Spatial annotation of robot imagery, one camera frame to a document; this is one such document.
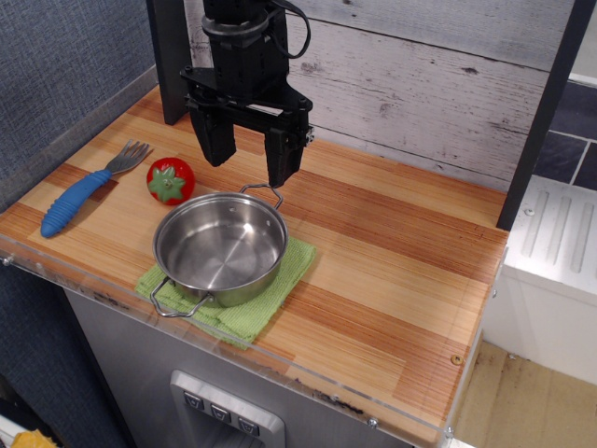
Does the yellow object bottom left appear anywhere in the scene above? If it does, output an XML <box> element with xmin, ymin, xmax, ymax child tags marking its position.
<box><xmin>11</xmin><ymin>430</ymin><xmax>58</xmax><ymax>448</ymax></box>

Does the green folded cloth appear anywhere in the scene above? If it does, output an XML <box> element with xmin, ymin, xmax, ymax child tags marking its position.
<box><xmin>135</xmin><ymin>238</ymin><xmax>316</xmax><ymax>350</ymax></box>

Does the blue handled metal fork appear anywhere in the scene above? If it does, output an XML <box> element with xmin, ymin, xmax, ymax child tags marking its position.
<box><xmin>40</xmin><ymin>140</ymin><xmax>150</xmax><ymax>238</ymax></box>

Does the grey control panel with buttons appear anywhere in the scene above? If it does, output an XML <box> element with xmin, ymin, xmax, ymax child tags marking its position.
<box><xmin>170</xmin><ymin>370</ymin><xmax>286</xmax><ymax>447</ymax></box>

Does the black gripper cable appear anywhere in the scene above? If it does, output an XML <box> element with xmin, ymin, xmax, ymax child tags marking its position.
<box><xmin>260</xmin><ymin>0</ymin><xmax>312</xmax><ymax>61</ymax></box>

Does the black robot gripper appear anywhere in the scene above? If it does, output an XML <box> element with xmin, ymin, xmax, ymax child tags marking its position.
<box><xmin>180</xmin><ymin>7</ymin><xmax>312</xmax><ymax>188</ymax></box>

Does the red toy strawberry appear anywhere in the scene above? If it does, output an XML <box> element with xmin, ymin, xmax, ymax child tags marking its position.
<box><xmin>146</xmin><ymin>157</ymin><xmax>196</xmax><ymax>205</ymax></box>

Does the white ridged appliance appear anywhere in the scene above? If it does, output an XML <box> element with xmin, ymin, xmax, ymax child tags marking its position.
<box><xmin>481</xmin><ymin>176</ymin><xmax>596</xmax><ymax>384</ymax></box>

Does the dark left post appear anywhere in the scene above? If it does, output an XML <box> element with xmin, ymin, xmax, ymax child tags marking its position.
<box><xmin>146</xmin><ymin>0</ymin><xmax>192</xmax><ymax>125</ymax></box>

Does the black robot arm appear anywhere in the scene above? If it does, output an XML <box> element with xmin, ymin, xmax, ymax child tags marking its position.
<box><xmin>181</xmin><ymin>1</ymin><xmax>313</xmax><ymax>188</ymax></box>

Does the dark right post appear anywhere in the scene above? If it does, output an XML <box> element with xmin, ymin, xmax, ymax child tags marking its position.
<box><xmin>496</xmin><ymin>0</ymin><xmax>596</xmax><ymax>231</ymax></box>

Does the stainless steel pot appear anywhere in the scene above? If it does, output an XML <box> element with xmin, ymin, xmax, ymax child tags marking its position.
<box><xmin>150</xmin><ymin>184</ymin><xmax>289</xmax><ymax>317</ymax></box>

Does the dark post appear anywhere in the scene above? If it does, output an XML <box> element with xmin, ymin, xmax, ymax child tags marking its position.
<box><xmin>146</xmin><ymin>0</ymin><xmax>192</xmax><ymax>125</ymax></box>
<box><xmin>496</xmin><ymin>0</ymin><xmax>596</xmax><ymax>231</ymax></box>

